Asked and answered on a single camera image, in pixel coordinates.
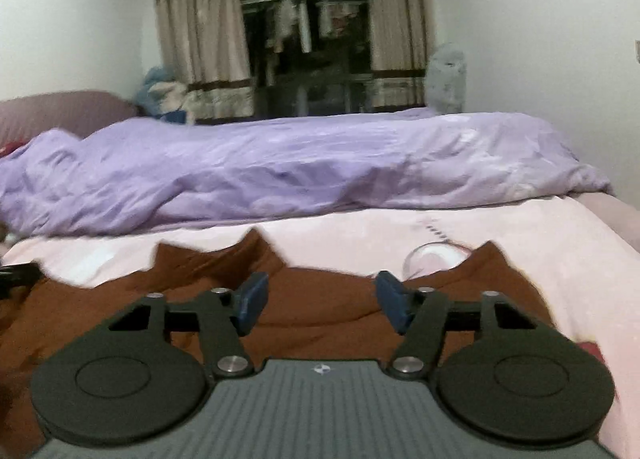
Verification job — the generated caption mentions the bed with pink sheet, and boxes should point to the bed with pink sheet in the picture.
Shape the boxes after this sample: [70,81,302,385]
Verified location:
[0,194,640,459]

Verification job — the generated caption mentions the brown jacket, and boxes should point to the brown jacket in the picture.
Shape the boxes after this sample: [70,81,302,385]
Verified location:
[0,228,557,459]

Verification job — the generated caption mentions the blue plush toy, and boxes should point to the blue plush toy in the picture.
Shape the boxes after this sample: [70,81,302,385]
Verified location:
[135,66,173,117]

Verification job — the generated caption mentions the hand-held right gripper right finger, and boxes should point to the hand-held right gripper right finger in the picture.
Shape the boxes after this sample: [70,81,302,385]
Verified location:
[375,270,538,380]

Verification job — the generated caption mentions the purple duvet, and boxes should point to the purple duvet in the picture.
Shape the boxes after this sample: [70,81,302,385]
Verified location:
[0,108,615,240]

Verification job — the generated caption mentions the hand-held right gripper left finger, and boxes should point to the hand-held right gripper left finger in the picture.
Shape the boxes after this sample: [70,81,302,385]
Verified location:
[107,271,271,379]

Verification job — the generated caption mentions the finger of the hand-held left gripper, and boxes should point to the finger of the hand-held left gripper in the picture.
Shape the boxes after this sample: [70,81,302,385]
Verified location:
[0,263,42,297]

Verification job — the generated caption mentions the hanging clothes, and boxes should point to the hanging clothes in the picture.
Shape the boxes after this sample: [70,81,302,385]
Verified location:
[260,0,371,54]

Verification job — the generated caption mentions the dark window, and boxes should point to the dark window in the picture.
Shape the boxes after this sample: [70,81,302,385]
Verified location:
[235,0,373,120]

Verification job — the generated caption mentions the dark red object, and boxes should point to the dark red object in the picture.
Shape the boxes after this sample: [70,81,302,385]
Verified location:
[580,341,608,365]

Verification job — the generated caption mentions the mauve padded headboard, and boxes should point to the mauve padded headboard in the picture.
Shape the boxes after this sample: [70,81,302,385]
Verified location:
[0,90,141,150]

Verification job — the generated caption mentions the white cloth pile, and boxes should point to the white cloth pile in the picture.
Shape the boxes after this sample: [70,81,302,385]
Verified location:
[160,81,193,114]

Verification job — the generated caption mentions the beige striped curtain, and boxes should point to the beige striped curtain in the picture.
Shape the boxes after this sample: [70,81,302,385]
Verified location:
[155,0,256,122]
[365,0,436,110]

